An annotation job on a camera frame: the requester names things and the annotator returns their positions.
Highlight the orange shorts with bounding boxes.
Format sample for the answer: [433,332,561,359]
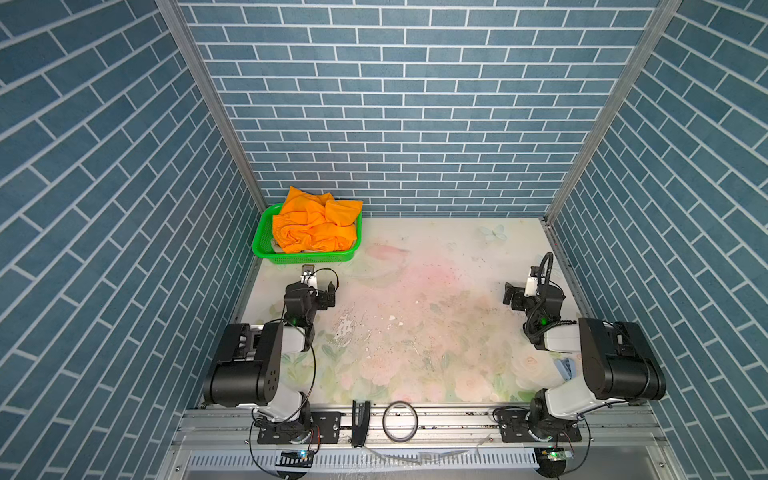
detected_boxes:
[272,187,363,254]

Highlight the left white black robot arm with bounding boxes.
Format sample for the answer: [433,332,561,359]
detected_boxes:
[203,280,341,445]

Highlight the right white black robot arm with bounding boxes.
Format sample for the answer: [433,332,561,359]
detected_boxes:
[493,280,666,443]

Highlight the green plastic basket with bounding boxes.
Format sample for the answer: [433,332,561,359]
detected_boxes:
[251,203,363,265]

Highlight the right circuit board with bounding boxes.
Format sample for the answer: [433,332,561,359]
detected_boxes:
[535,448,570,471]

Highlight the circuit board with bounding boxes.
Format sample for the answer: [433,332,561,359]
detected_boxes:
[276,450,315,470]
[535,448,570,471]

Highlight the left circuit board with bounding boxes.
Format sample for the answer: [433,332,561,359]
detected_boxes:
[276,450,315,470]

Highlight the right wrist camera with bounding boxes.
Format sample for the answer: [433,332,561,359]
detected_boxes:
[524,266,540,297]

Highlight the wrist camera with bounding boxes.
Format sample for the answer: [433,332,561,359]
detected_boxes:
[300,264,317,288]
[524,266,540,297]

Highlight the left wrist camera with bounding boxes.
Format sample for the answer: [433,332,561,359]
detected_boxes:
[300,264,317,288]

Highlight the blue wall clip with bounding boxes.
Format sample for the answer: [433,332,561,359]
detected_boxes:
[554,358,578,381]

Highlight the black clamp bracket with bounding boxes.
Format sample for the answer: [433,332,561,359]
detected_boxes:
[350,400,372,448]

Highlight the black cable ring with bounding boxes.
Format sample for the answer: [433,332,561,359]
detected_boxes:
[382,400,419,444]

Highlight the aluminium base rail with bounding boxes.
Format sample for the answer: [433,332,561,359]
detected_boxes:
[158,404,684,479]

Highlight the right corner aluminium post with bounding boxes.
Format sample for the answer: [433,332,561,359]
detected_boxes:
[544,0,682,228]

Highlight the corner aluminium post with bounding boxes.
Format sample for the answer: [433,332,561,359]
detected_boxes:
[156,0,267,213]
[544,0,682,228]

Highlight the left corner aluminium post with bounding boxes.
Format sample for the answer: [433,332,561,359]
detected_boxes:
[156,0,267,213]

